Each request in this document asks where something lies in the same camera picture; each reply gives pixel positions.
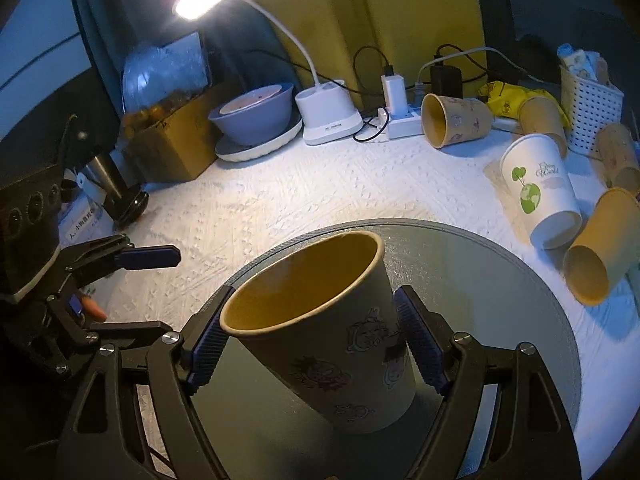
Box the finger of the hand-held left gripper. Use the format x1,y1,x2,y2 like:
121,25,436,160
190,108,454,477
60,233,182,286
46,292,172,377

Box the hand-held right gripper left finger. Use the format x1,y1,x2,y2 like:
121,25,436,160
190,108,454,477
60,284,239,480

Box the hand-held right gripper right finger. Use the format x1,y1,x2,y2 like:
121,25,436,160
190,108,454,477
394,284,584,480

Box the cartoon print paper cup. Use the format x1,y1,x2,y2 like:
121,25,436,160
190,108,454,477
219,229,418,435
594,122,640,197
420,93,494,150

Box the steel thermos cup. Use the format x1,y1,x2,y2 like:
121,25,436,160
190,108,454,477
86,152,152,227

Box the plain tan paper cup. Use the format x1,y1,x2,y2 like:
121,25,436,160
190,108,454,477
562,187,640,308
519,95,569,159

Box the white green print paper cup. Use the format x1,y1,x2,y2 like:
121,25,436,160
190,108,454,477
499,133,584,252

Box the small orange object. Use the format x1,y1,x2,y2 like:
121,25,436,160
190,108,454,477
81,298,107,323

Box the white labelled box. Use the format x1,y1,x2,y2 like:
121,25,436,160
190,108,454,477
56,193,110,248

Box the grey round turntable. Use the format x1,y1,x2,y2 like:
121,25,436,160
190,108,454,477
192,219,584,480

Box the cardboard box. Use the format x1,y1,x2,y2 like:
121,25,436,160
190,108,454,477
122,82,237,182

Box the white plate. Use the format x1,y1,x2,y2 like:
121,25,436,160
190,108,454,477
215,114,304,163

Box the grey bowl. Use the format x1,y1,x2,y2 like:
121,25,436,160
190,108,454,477
207,82,296,146

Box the white textured tablecloth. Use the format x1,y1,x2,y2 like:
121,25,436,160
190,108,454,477
60,122,640,480

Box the clear plastic bag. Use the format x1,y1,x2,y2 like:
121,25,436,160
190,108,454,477
121,41,210,138

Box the white power strip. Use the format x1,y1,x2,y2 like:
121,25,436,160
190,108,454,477
360,106,427,142

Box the white desk lamp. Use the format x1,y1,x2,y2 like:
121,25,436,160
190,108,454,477
172,0,364,147

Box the white charger plug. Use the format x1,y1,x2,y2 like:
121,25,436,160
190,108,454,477
381,73,412,117

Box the yellow plastic bag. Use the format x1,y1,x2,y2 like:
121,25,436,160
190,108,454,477
476,81,572,130

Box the black power adapter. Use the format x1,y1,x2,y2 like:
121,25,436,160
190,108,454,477
430,64,464,97

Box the white plastic basket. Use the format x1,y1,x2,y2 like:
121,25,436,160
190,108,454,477
558,64,626,157

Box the packets in basket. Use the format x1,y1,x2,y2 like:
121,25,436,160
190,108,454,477
556,43,611,87

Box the black cable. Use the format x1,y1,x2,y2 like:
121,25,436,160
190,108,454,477
202,45,396,144

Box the white cable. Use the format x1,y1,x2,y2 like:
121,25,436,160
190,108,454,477
414,46,551,98

